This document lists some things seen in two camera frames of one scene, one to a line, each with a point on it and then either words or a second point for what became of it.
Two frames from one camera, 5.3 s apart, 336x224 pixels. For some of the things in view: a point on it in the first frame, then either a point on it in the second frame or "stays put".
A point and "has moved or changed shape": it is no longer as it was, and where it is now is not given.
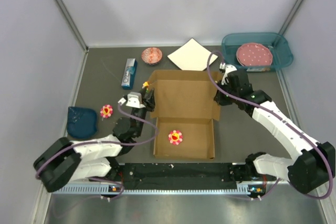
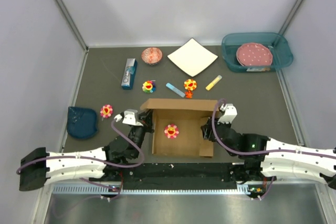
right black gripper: x=220 y=99 to x=207 y=129
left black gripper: x=149 y=99 to x=146 y=118
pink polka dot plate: x=254 y=54 stays put
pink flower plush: x=175 y=137 to x=171 y=131
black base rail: x=179 y=176 stays put
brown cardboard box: x=184 y=114 has moved or changed shape
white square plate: x=191 y=56 stays put
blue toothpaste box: x=129 y=74 stays put
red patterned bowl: x=151 y=55 stays put
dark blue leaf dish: x=82 y=123 stays put
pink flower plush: x=106 y=111 stays put
